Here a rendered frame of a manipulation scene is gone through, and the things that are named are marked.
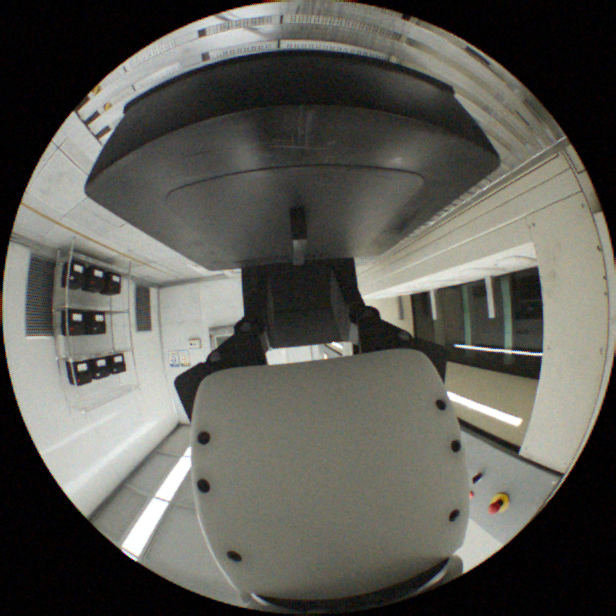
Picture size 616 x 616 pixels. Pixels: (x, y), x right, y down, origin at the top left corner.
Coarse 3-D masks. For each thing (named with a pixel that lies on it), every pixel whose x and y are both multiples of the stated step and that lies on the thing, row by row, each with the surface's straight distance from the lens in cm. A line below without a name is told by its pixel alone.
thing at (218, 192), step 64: (256, 64) 17; (320, 64) 16; (384, 64) 20; (128, 128) 17; (192, 128) 11; (256, 128) 11; (320, 128) 12; (384, 128) 12; (448, 128) 14; (128, 192) 16; (192, 192) 16; (256, 192) 16; (320, 192) 16; (384, 192) 18; (448, 192) 20; (192, 256) 29; (256, 256) 30; (320, 256) 33
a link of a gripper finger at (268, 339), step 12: (264, 276) 14; (264, 288) 13; (252, 300) 13; (264, 300) 12; (252, 312) 12; (264, 312) 11; (264, 324) 12; (264, 336) 11; (216, 348) 11; (228, 348) 11; (264, 348) 12; (216, 360) 11; (228, 360) 11
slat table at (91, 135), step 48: (288, 0) 19; (144, 48) 21; (192, 48) 20; (288, 48) 20; (384, 48) 21; (96, 96) 24; (480, 96) 27; (528, 96) 31; (96, 144) 28; (528, 144) 42; (480, 192) 46
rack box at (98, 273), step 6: (90, 270) 280; (96, 270) 283; (102, 270) 292; (90, 276) 277; (96, 276) 282; (102, 276) 291; (84, 282) 286; (90, 282) 275; (96, 282) 281; (102, 282) 287; (84, 288) 285; (90, 288) 278; (96, 288) 281; (102, 288) 288
